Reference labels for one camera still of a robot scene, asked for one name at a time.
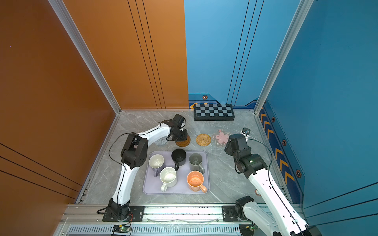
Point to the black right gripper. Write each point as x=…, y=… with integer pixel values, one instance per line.
x=228, y=148

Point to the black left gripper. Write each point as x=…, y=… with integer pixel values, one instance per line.
x=184, y=138

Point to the brown wooden round coaster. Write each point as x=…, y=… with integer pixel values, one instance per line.
x=184, y=143

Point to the pink cherry blossom coaster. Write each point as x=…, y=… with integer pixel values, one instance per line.
x=221, y=138

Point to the woven rattan round coaster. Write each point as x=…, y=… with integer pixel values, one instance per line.
x=203, y=140

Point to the clear glass round coaster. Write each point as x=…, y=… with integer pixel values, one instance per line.
x=160, y=142

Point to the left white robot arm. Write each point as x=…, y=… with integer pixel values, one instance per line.
x=133, y=156

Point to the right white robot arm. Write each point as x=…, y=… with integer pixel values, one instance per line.
x=283, y=219

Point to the black mug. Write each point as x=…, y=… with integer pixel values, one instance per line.
x=179, y=157

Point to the grey mug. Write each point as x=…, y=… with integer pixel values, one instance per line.
x=196, y=163

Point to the black checkered chess board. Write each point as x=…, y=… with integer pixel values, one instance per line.
x=214, y=112

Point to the white cream mug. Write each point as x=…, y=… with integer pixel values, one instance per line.
x=168, y=177

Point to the orange mug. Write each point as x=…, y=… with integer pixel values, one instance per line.
x=195, y=180

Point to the left green circuit board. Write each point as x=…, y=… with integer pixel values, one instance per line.
x=121, y=230

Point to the white mug purple handle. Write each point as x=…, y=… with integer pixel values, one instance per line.
x=156, y=162

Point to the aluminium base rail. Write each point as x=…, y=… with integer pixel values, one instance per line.
x=161, y=220

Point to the aluminium corner post right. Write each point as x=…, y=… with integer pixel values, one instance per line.
x=289, y=39

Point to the aluminium corner post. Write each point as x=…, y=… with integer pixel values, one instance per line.
x=289, y=39
x=69, y=25

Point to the aluminium corner post left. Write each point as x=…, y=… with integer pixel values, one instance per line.
x=69, y=25

